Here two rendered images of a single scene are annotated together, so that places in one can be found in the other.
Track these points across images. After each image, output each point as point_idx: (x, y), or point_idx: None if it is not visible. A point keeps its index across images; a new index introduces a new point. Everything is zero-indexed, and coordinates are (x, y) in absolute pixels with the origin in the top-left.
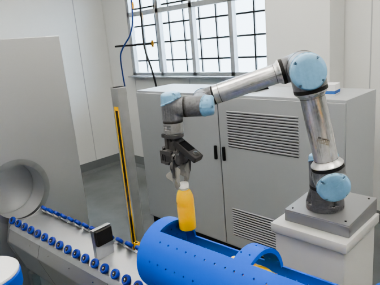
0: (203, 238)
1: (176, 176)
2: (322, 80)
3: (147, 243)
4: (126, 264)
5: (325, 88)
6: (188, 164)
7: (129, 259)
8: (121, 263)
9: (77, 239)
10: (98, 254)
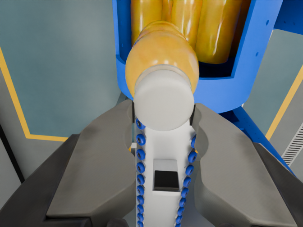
0: (116, 33)
1: (250, 148)
2: None
3: (251, 83)
4: (165, 132)
5: None
6: (63, 188)
7: (155, 136)
8: (167, 138)
9: (157, 198)
10: (175, 165)
